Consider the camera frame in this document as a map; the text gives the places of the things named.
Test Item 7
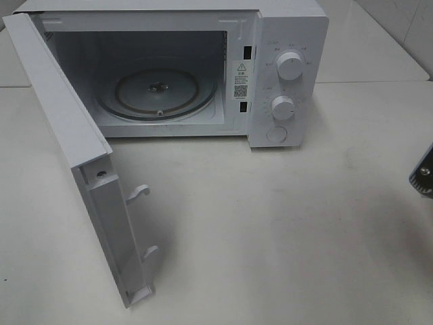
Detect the white timer knob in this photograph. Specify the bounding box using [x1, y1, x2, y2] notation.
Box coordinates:
[271, 95, 296, 121]

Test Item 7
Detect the white microwave oven body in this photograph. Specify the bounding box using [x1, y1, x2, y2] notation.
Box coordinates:
[10, 1, 329, 148]

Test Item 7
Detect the upper white power knob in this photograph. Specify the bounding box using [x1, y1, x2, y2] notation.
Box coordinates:
[276, 51, 304, 81]

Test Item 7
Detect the glass turntable ring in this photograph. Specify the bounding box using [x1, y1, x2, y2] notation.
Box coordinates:
[97, 66, 218, 122]

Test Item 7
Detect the white microwave door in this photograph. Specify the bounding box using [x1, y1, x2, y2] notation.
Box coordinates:
[3, 14, 159, 307]

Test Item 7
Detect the round white door button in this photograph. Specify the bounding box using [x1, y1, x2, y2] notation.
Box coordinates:
[267, 127, 288, 144]

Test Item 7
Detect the white warning label sticker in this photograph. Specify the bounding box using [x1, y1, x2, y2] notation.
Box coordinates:
[232, 60, 251, 100]

